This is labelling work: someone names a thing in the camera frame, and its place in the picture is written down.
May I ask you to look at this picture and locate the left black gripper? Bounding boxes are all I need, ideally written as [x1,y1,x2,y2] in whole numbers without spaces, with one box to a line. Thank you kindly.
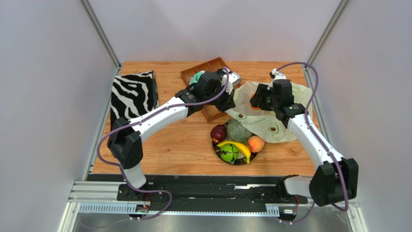
[204,83,236,114]

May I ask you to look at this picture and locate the pale green plastic bag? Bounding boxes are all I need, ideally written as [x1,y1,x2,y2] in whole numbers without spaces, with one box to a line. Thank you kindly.
[226,82,296,143]

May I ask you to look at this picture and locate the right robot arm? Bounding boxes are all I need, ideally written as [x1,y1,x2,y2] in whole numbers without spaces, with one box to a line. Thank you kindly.
[250,79,359,206]

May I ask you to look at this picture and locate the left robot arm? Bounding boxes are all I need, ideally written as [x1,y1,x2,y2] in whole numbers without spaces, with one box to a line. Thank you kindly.
[107,68,241,189]

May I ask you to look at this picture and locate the brown wooden divider tray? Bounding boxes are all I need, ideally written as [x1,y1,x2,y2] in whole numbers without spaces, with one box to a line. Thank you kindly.
[180,57,229,122]

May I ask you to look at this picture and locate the dark blue patterned sock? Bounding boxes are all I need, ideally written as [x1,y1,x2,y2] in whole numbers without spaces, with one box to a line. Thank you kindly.
[215,68,226,78]

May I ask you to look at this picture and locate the green cantaloupe melon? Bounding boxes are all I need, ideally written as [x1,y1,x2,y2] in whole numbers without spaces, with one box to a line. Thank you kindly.
[226,119,252,142]

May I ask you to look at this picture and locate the dark red apple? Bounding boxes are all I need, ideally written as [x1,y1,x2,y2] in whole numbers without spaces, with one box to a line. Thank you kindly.
[210,124,227,144]

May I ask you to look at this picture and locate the teal white socks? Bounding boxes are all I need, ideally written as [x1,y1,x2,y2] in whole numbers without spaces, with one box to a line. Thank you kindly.
[189,71,205,85]

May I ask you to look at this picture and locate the pink peach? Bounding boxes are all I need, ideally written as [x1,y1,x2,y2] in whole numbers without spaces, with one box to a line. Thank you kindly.
[247,135,265,153]

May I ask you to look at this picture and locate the yellow banana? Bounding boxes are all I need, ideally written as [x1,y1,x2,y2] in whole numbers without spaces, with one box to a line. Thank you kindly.
[217,141,251,163]

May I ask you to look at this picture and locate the small green watermelon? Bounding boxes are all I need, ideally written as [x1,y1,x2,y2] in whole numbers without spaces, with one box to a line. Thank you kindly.
[221,144,239,163]

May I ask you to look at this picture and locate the black fruit plate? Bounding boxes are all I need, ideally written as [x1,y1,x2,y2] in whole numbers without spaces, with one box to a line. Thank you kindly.
[211,122,258,165]

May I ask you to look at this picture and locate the zebra pattern cloth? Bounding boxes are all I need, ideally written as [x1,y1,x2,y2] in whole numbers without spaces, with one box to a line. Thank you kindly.
[110,70,160,130]

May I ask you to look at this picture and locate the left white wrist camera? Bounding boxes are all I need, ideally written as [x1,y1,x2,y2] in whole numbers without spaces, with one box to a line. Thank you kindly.
[221,67,241,94]

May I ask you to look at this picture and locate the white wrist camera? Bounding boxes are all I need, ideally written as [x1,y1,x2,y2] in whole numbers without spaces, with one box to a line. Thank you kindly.
[267,69,286,90]
[221,67,241,94]

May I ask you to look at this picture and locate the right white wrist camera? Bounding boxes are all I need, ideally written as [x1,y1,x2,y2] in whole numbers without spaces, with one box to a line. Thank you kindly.
[267,69,286,90]

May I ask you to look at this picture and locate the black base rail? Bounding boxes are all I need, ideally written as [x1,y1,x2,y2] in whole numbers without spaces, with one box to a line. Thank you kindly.
[69,174,312,219]

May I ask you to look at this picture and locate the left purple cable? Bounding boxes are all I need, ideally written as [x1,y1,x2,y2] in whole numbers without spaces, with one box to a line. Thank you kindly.
[96,67,231,222]

